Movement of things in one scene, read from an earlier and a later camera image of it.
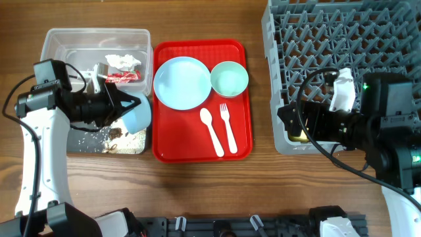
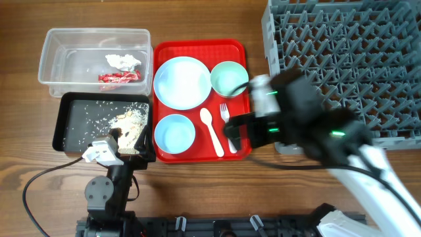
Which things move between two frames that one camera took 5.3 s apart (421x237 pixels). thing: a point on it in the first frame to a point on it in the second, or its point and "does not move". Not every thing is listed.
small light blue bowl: [138, 118] to [174, 133]
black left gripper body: [100, 106] to [122, 175]
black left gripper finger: [122, 96] to [145, 145]
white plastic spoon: [206, 117] does not move
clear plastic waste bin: [127, 52] does not move
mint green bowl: [229, 79] does not move
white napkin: [125, 62] does not move
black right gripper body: [345, 128] to [262, 130]
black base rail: [162, 226] does not move
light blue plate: [182, 83] does not move
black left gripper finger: [122, 109] to [116, 133]
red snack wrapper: [124, 77] does not move
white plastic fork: [225, 115] does not move
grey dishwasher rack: [381, 37] does not move
